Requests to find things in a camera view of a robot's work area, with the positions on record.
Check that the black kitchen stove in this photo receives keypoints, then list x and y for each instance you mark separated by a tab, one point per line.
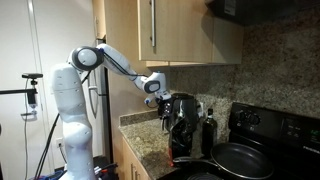
276	126

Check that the dark green glass bottle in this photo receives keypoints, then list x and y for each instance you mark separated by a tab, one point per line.
209	133

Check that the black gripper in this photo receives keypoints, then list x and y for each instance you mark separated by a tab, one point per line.
165	104

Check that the wooden base cabinet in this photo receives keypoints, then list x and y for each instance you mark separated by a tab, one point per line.
126	160

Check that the black red whey protein bag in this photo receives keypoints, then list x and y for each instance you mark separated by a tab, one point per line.
181	136

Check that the white wall outlet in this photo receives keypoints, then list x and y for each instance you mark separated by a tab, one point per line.
59	142

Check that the black frying pan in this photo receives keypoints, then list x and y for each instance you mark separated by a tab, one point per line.
240	160

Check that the tall wooden side panel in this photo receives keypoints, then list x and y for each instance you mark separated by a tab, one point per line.
115	106

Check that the stainless steel refrigerator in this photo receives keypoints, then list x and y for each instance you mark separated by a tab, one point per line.
103	133

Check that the white backsplash outlet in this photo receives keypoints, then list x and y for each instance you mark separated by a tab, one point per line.
201	108

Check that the wooden wall cabinet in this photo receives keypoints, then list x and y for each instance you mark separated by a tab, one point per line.
186	33

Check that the black air fryer body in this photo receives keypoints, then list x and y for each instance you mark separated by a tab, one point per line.
186	100

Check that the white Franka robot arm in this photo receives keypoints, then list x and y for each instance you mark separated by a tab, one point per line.
66	100

